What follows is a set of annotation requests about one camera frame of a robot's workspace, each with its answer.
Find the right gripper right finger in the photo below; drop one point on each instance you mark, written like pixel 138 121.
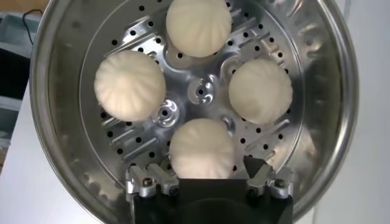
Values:
pixel 262 179

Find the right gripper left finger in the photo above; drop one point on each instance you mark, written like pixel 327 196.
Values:
pixel 146 185

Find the white steamed baozi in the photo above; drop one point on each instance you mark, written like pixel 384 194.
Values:
pixel 260 91
pixel 129 85
pixel 201 146
pixel 198 27

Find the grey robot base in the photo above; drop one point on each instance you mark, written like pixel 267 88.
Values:
pixel 12 73

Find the perforated steel steamer basket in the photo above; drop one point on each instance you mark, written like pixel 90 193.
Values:
pixel 201 91

